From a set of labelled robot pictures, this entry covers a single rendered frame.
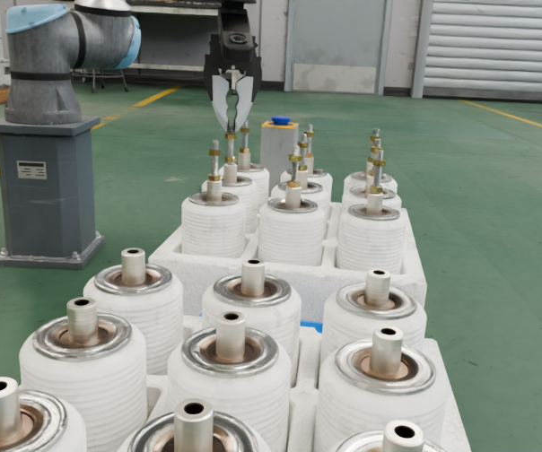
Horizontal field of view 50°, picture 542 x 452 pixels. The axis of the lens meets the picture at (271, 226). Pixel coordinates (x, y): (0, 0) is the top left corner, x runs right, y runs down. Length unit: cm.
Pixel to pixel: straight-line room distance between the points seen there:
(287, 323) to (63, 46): 88
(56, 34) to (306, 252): 70
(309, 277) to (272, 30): 536
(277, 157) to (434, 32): 506
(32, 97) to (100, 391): 89
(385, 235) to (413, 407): 43
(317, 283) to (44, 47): 74
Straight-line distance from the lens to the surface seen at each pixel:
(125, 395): 48
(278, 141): 123
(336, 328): 54
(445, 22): 624
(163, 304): 56
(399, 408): 43
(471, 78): 635
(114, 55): 134
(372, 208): 85
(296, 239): 83
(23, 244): 134
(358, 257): 83
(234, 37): 89
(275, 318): 54
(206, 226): 84
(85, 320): 48
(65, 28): 130
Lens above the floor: 48
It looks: 18 degrees down
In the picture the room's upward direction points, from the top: 3 degrees clockwise
